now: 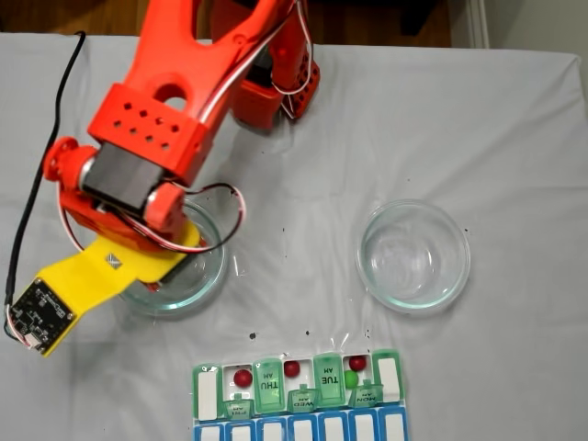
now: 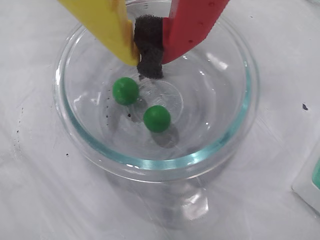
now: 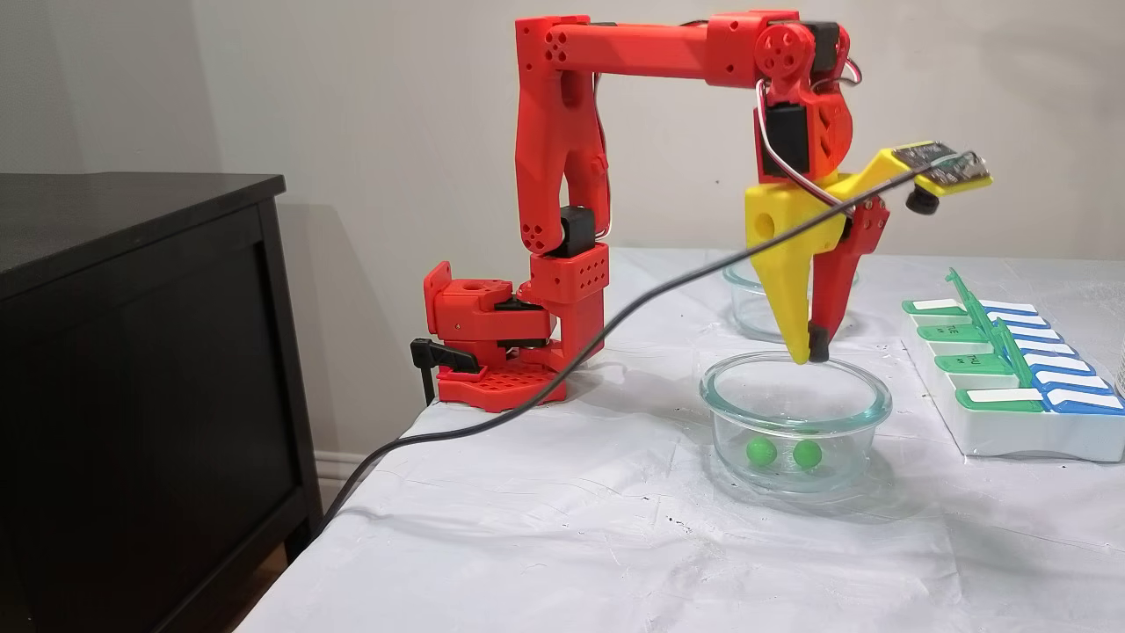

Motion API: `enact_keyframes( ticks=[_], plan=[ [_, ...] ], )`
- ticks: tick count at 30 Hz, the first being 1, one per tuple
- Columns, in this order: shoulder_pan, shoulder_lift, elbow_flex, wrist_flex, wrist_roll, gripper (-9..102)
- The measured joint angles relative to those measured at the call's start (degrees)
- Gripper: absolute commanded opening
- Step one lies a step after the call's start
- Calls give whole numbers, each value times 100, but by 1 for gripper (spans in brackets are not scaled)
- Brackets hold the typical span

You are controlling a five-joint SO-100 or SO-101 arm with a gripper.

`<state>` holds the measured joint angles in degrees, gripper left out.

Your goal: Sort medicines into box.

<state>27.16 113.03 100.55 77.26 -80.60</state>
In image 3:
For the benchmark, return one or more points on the green ball pill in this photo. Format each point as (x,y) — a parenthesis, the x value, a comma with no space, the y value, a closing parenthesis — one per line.
(807,454)
(761,453)

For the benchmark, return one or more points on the weekly pill organizer box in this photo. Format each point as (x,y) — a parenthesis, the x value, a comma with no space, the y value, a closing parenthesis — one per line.
(1011,435)

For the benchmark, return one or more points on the glass bowl for red balls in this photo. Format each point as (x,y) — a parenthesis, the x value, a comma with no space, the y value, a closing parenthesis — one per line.
(747,308)

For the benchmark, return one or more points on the glass bowl for green balls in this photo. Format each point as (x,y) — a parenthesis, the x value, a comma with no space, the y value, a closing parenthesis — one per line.
(729,413)

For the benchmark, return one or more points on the white tablecloth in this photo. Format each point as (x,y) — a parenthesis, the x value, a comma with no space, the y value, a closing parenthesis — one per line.
(571,545)

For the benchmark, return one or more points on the black table clamp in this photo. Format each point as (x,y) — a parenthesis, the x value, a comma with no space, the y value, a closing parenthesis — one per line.
(439,354)

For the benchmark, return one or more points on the black wooden cabinet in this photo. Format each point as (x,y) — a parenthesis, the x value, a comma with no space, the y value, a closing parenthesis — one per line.
(132,396)

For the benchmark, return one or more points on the white wall baseboard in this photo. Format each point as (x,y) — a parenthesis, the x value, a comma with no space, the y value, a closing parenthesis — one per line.
(338,470)

